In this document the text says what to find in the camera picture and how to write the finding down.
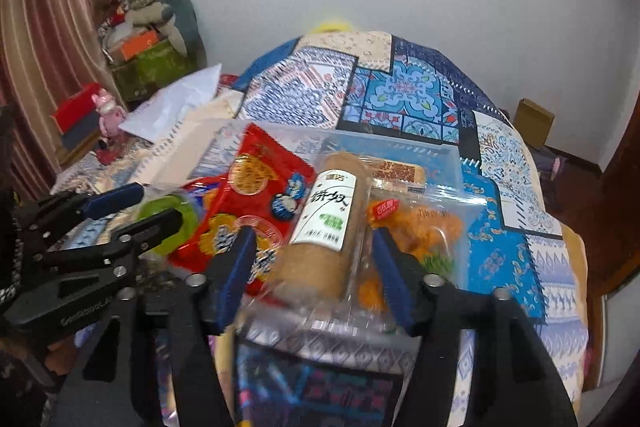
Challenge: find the orange fried snack bag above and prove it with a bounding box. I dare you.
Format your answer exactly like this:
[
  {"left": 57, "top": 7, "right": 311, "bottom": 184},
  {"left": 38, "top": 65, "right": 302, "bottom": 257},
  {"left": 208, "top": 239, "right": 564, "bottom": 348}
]
[{"left": 357, "top": 185, "right": 470, "bottom": 314}]

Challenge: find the brown roll snack white label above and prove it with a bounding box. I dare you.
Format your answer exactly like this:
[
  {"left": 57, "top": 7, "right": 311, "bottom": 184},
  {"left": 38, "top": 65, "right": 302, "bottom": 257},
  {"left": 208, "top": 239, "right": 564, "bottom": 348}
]
[{"left": 268, "top": 152, "right": 370, "bottom": 306}]

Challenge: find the green round jar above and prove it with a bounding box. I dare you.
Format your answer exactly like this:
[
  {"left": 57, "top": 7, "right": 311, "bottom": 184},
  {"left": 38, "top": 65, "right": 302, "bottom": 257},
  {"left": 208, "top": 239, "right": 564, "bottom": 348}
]
[{"left": 136, "top": 192, "right": 201, "bottom": 257}]

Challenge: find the red snack bag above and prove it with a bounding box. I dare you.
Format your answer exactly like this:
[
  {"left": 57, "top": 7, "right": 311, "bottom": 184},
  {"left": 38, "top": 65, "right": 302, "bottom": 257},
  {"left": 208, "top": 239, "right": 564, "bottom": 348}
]
[{"left": 168, "top": 124, "right": 316, "bottom": 296}]

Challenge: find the pink toy figure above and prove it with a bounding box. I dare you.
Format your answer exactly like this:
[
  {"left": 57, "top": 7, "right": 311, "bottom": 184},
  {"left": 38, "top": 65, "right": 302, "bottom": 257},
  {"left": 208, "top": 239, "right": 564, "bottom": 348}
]
[{"left": 91, "top": 88, "right": 127, "bottom": 150}]

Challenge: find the tan biscuit pack in bin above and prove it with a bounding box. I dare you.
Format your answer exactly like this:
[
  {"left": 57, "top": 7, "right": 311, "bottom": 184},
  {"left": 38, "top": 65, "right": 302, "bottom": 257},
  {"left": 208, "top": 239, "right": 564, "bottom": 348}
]
[{"left": 362, "top": 157, "right": 426, "bottom": 193}]

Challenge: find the red box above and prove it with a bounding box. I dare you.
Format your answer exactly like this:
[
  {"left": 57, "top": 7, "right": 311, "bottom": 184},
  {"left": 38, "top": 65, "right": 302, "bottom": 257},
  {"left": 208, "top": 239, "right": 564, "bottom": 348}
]
[{"left": 51, "top": 82, "right": 102, "bottom": 134}]

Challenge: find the clear plastic storage bin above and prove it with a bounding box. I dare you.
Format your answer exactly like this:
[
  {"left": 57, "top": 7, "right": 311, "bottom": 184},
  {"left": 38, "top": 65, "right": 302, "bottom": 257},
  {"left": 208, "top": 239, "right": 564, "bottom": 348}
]
[{"left": 180, "top": 124, "right": 480, "bottom": 337}]

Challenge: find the patchwork patterned bedspread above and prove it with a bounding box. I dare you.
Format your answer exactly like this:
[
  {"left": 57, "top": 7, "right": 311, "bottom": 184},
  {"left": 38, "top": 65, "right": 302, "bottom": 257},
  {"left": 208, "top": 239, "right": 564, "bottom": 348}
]
[{"left": 54, "top": 31, "right": 588, "bottom": 403}]

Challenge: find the pile of clutter on chair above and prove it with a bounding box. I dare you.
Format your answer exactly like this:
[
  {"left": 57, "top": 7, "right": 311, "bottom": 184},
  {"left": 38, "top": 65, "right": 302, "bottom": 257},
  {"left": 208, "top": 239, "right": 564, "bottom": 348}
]
[{"left": 98, "top": 0, "right": 207, "bottom": 108}]

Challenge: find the cardboard box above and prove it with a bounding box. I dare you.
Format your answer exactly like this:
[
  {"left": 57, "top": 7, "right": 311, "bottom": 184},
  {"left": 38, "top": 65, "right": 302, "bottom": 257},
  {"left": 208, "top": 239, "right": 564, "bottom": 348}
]
[{"left": 513, "top": 98, "right": 555, "bottom": 150}]

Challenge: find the striped red curtain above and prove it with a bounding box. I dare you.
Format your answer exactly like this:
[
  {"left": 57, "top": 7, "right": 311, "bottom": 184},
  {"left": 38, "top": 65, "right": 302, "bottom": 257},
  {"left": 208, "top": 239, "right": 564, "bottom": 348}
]
[{"left": 1, "top": 0, "right": 114, "bottom": 199}]

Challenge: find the wooden door frame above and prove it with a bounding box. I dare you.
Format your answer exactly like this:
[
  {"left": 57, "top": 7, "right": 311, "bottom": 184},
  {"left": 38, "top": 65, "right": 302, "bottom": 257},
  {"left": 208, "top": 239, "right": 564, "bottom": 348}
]
[{"left": 584, "top": 107, "right": 639, "bottom": 390}]

